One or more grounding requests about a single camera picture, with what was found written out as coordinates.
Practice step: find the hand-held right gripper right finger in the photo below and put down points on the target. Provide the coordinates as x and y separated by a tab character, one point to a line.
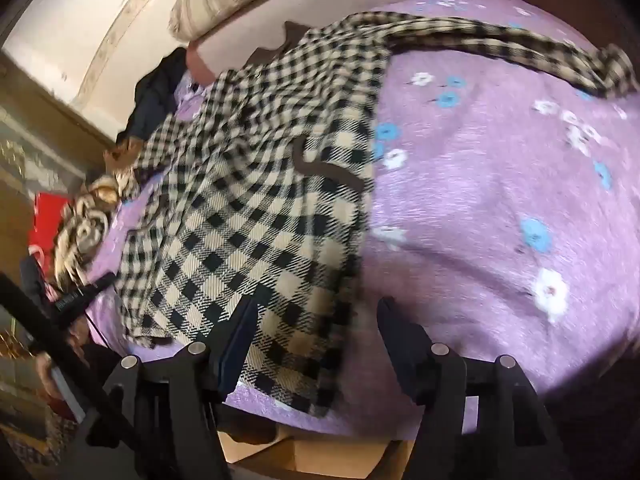
400	340

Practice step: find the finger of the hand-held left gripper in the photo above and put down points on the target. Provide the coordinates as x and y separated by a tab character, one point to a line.
82	298

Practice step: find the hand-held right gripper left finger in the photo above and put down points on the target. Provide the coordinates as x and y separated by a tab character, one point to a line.
239	340

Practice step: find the black and beige checked coat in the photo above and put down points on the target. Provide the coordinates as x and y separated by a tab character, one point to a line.
250	210

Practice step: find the brown patterned cloth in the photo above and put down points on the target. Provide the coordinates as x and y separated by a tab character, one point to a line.
85	230

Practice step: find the red cloth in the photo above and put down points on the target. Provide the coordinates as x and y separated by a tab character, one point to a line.
47	220

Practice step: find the cardboard box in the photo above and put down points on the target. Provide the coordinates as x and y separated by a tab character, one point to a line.
310	460

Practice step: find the purple floral bed sheet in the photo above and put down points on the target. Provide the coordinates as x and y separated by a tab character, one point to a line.
475	210

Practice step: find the dark clothing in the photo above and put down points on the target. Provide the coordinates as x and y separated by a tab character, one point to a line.
150	95

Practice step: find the pink quilted cushion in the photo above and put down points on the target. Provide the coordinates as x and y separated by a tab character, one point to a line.
200	62

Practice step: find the striped beige pillow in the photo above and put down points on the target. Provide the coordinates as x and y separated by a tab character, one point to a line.
225	0

